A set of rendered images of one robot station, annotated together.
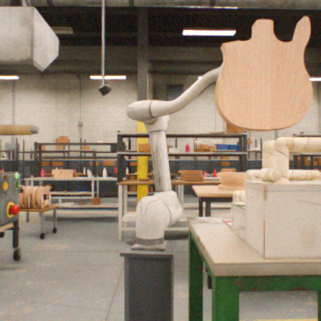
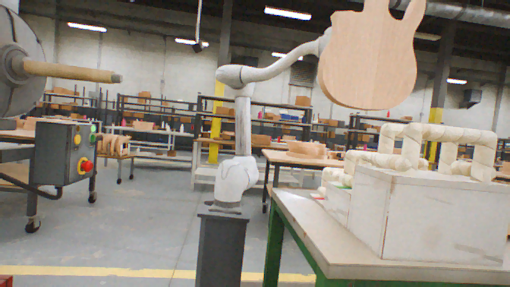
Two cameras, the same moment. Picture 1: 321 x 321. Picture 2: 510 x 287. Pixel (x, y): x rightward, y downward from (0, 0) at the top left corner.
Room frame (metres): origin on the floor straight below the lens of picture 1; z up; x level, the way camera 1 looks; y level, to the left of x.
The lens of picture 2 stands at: (0.21, 0.09, 1.16)
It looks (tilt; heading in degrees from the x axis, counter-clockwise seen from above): 3 degrees down; 354
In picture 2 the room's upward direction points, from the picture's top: 6 degrees clockwise
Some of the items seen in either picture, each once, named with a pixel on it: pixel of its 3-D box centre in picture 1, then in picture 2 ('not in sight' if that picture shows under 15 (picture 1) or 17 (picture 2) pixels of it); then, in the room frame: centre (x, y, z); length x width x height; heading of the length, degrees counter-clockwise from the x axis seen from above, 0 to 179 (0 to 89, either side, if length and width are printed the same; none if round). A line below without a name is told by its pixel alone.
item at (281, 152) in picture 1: (281, 163); (410, 152); (0.67, -0.28, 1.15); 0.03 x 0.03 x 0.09
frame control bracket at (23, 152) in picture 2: not in sight; (23, 152); (1.00, 0.70, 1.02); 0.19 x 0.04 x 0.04; 1
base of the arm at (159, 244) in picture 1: (146, 241); (223, 203); (1.58, 0.08, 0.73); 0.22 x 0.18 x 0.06; 84
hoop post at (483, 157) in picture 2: not in sight; (483, 159); (0.67, -0.45, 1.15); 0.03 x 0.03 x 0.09
